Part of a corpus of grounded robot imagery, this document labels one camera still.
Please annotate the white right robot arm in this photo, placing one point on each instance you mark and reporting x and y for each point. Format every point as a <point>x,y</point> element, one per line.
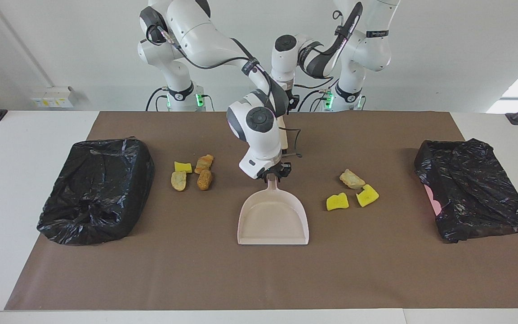
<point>259,135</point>

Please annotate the brown cork-like foam piece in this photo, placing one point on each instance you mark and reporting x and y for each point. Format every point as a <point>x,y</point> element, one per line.
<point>204,180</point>

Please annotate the beige plastic dustpan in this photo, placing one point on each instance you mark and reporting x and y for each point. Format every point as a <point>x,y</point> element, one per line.
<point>272,220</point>

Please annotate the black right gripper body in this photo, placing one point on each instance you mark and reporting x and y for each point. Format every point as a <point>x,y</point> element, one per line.
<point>273,168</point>

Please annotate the brown paper table mat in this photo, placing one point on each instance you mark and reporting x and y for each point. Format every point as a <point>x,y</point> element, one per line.
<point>259,279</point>

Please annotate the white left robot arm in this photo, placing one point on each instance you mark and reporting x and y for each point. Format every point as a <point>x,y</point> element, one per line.
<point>367,49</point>

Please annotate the black plastic trash bag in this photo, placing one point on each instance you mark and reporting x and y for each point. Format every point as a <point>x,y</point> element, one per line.
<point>97,193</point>
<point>475,189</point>

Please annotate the pale beige foam piece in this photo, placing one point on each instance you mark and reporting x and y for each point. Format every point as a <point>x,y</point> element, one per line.
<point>178,181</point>

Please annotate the beige brush with black bristles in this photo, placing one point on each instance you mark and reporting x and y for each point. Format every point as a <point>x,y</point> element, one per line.
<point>284,135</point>

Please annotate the yellow-green sponge piece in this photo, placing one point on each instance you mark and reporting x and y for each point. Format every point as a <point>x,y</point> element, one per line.
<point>182,167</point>

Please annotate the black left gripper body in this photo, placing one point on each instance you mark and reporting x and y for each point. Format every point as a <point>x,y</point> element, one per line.
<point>292,101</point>

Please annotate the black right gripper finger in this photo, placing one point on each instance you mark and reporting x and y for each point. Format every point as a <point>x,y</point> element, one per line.
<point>284,172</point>
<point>261,174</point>

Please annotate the beige crusty foam chunk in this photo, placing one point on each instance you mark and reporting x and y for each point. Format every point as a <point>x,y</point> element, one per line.
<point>352,179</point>

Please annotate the pink plastic bin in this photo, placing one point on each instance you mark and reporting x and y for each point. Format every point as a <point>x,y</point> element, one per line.
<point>432,200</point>

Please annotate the orange ribbed foam piece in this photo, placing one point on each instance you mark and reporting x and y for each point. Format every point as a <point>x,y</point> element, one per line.
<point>204,163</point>

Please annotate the white wall socket box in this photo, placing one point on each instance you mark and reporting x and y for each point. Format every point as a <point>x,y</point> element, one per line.
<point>52,96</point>

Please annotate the yellow sponge piece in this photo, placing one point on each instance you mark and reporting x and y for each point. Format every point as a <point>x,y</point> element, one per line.
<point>336,202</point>
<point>369,196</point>

